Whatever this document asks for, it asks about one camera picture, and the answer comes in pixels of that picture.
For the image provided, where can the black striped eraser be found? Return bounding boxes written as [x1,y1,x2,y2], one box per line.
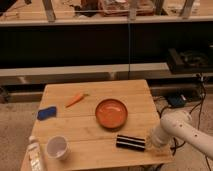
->
[116,135,145,151]

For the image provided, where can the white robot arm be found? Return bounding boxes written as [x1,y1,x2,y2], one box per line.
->
[146,110,213,160]

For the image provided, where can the blue power adapter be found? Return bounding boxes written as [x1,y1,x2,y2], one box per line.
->
[166,95,186,108]

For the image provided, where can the orange round plate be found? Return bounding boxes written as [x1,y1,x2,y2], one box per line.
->
[95,99,128,129]

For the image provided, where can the wooden table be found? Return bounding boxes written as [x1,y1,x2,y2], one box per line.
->
[32,80,172,171]

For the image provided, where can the orange carrot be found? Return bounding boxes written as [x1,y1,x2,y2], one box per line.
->
[65,93,87,108]

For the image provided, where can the black box on shelf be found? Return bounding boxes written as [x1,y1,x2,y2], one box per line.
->
[167,48,213,74]

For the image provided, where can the white cup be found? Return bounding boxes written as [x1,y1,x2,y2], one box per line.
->
[46,136,70,161]

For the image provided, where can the blue sponge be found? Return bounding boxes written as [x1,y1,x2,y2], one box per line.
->
[37,106,57,121]

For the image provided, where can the clear plastic bottle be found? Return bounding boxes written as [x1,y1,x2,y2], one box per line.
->
[27,136,46,171]

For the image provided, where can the long metal shelf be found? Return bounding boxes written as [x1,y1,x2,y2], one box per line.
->
[0,61,213,87]

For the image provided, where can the black cable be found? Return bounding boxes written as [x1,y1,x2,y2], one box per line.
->
[158,73,213,171]

